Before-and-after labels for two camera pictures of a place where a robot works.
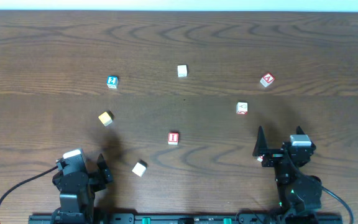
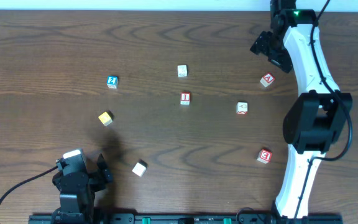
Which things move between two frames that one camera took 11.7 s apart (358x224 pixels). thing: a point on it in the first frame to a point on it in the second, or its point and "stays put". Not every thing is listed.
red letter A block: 266,79 stays put
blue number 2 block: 112,81 stays put
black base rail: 50,218 stays put
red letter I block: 173,138 to 185,98
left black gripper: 96,179 stays put
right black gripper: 277,155 to 266,43
